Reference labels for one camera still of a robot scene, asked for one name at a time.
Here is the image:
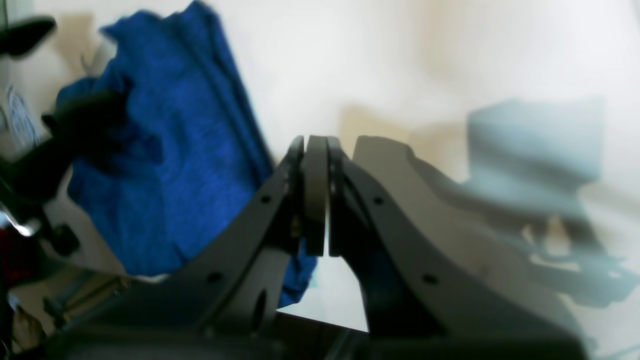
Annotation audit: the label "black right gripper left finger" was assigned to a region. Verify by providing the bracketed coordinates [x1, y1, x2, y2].
[47, 136, 329, 360]

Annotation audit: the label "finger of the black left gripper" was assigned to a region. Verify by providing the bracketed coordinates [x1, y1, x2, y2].
[1, 89, 127, 207]
[0, 16, 57, 59]

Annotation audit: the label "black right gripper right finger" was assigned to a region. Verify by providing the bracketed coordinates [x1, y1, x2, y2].
[327, 136, 586, 360]

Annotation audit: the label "blue t-shirt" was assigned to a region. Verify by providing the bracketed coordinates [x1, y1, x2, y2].
[55, 0, 318, 308]

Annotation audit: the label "coiled white cable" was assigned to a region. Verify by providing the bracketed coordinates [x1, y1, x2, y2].
[2, 85, 43, 151]

